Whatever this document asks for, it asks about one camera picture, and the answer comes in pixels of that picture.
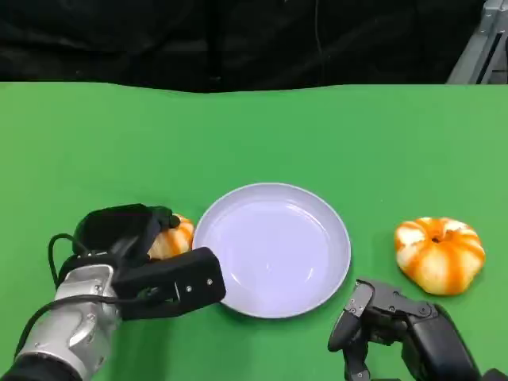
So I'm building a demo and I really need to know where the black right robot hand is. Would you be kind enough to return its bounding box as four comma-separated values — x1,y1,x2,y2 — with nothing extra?
327,277,483,381

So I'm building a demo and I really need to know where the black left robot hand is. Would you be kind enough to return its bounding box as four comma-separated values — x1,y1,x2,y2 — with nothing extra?
72,203,180,264

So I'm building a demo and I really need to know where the orange white toy bread roll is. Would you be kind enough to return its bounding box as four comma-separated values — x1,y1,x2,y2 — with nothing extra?
146,214,195,261
394,216,487,296

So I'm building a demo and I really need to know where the lilac plate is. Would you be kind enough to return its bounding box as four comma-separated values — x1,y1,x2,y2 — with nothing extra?
191,182,352,320

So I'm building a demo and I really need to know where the green table cloth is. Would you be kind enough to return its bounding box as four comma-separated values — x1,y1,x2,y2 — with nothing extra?
0,81,508,381

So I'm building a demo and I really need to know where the black backdrop curtain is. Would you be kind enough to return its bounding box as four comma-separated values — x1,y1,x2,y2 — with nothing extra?
0,0,487,94

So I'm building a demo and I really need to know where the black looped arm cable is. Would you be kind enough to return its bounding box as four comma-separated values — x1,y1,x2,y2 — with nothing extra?
47,233,89,287

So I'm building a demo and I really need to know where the black long arm cable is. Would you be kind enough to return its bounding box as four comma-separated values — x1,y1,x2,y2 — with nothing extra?
14,286,178,360

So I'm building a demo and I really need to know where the grey metal frame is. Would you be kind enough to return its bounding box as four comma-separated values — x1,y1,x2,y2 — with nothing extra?
446,0,508,85

